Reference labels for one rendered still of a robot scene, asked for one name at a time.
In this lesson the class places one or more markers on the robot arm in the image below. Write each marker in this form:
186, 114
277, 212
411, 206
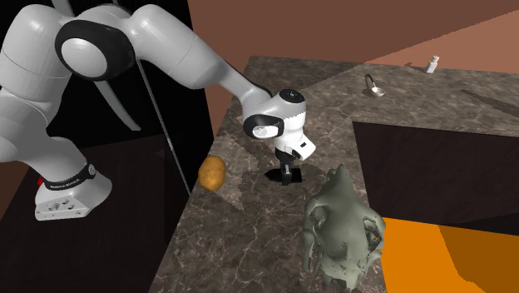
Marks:
170, 44

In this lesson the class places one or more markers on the brown potato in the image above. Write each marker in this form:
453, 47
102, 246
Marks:
211, 173

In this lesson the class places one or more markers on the small white bottle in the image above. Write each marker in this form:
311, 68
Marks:
432, 64

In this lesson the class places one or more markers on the grey-green animal skull figure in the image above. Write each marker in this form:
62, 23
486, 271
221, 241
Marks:
340, 231

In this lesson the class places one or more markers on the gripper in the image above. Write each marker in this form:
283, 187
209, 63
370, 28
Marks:
283, 156

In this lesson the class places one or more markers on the dark robot stand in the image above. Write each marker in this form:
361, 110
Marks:
93, 243

